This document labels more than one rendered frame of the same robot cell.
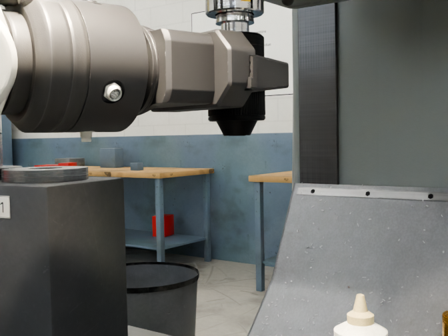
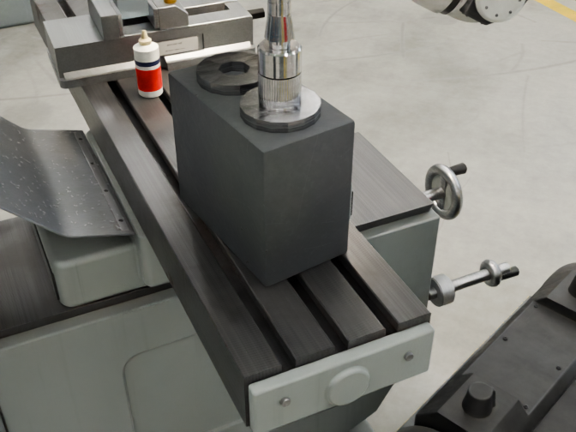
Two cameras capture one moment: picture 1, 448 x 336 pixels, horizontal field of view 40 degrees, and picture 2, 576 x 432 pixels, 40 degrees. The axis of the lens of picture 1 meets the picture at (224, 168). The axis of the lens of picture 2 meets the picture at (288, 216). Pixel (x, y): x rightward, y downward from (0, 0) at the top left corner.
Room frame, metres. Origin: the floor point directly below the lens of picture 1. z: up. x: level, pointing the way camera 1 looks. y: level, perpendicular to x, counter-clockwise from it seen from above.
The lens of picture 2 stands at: (1.38, 0.65, 1.57)
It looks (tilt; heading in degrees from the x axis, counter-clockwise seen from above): 37 degrees down; 208
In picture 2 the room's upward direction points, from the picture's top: straight up
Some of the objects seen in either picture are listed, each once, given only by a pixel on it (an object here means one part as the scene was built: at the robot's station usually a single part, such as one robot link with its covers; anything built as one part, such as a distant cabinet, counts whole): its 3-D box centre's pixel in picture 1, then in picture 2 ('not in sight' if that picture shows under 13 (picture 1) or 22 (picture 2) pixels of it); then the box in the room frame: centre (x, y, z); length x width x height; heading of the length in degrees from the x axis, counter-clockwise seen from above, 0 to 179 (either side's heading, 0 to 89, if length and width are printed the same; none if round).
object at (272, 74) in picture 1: (261, 73); not in sight; (0.48, -0.03, 1.23); 0.06 x 0.02 x 0.03; 128
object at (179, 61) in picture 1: (139, 74); not in sight; (0.44, 0.06, 1.23); 0.13 x 0.12 x 0.10; 38
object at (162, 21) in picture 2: not in sight; (161, 4); (0.31, -0.17, 1.04); 0.12 x 0.06 x 0.04; 51
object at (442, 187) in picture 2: not in sight; (428, 195); (0.10, 0.29, 0.65); 0.16 x 0.12 x 0.12; 143
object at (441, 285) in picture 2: not in sight; (473, 279); (0.16, 0.42, 0.53); 0.22 x 0.06 x 0.06; 143
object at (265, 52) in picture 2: not in sight; (279, 49); (0.70, 0.28, 1.21); 0.05 x 0.05 x 0.01
